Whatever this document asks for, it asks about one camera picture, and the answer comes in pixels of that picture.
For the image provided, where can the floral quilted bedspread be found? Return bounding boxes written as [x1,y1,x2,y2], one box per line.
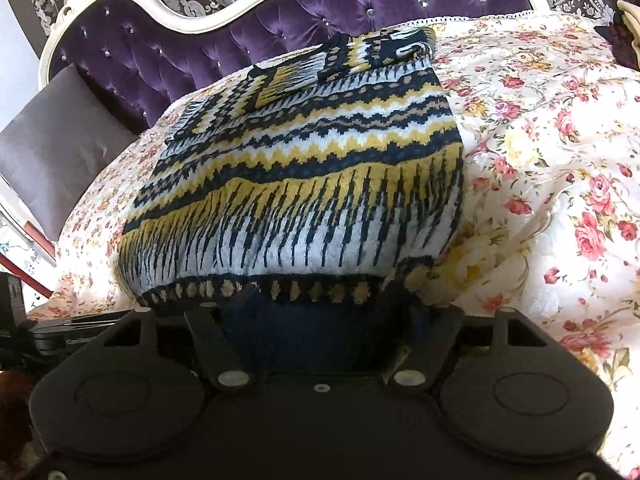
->
[27,8,640,478]

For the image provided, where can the yellow navy patterned knit sweater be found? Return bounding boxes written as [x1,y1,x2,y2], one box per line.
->
[115,25,464,307]

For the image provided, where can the purple tufted chaise backrest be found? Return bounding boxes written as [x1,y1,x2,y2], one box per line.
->
[38,0,549,132]

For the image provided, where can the grey satin cushion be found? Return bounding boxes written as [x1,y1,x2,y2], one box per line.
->
[1,65,136,242]

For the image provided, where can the dark purple cloth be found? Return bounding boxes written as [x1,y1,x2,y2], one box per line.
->
[594,23,639,70]

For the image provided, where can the beige cloth bag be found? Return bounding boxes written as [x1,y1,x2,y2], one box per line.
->
[617,0,640,50]

